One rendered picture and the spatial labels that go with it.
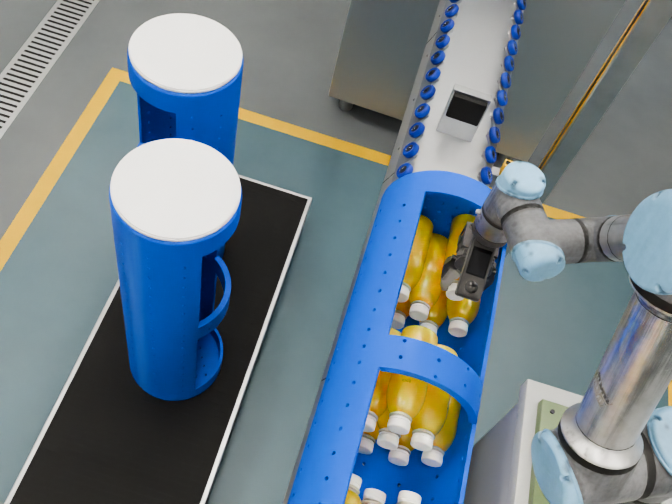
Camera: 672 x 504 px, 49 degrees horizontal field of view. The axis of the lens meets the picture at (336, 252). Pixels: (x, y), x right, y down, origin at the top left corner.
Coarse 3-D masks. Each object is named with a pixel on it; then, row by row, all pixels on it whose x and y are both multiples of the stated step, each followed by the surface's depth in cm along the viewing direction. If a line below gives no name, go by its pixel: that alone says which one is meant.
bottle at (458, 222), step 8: (456, 216) 158; (464, 216) 157; (472, 216) 157; (456, 224) 157; (464, 224) 156; (456, 232) 155; (448, 240) 156; (456, 240) 154; (448, 248) 154; (456, 248) 152; (448, 256) 152; (456, 280) 149
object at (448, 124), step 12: (456, 84) 187; (456, 96) 186; (468, 96) 186; (480, 96) 186; (444, 108) 194; (456, 108) 188; (468, 108) 187; (480, 108) 186; (444, 120) 195; (456, 120) 194; (468, 120) 191; (480, 120) 192; (444, 132) 198; (456, 132) 197; (468, 132) 196
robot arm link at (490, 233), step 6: (480, 210) 132; (480, 216) 131; (480, 222) 131; (486, 222) 129; (480, 228) 131; (486, 228) 130; (492, 228) 129; (480, 234) 132; (486, 234) 131; (492, 234) 130; (498, 234) 130; (492, 240) 131; (498, 240) 131; (504, 240) 131
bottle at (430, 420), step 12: (444, 348) 138; (432, 396) 132; (444, 396) 133; (432, 408) 131; (444, 408) 132; (420, 420) 131; (432, 420) 130; (444, 420) 132; (420, 432) 130; (432, 432) 131
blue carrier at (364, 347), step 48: (384, 192) 160; (432, 192) 148; (480, 192) 149; (384, 240) 145; (384, 288) 136; (384, 336) 129; (480, 336) 149; (336, 384) 128; (432, 384) 125; (480, 384) 133; (336, 432) 120; (336, 480) 114; (384, 480) 141; (432, 480) 137
